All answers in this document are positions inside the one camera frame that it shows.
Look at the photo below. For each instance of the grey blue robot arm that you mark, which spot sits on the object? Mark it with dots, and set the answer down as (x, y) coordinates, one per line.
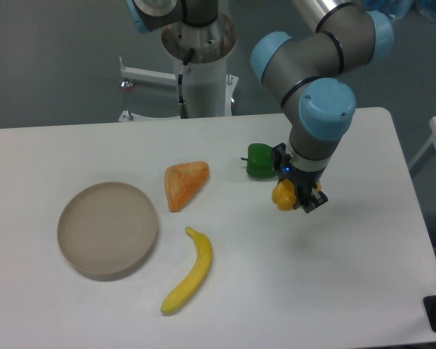
(302, 76)

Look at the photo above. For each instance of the green toy bell pepper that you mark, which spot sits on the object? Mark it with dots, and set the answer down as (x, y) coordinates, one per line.
(259, 163)

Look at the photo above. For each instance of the orange triangular toy slice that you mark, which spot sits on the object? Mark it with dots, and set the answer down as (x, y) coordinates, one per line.
(183, 181)

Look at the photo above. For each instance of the beige round plate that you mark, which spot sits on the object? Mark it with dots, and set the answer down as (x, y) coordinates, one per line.
(107, 231)

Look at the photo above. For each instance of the yellow toy bell pepper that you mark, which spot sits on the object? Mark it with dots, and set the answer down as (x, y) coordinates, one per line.
(283, 195)

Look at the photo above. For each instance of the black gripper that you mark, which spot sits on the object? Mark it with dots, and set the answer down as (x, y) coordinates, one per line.
(305, 182)

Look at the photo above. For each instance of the blue plastic bag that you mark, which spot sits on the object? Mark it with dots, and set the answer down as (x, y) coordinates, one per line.
(398, 9)

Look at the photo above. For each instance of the yellow toy banana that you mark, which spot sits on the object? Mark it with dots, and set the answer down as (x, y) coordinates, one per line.
(182, 293)

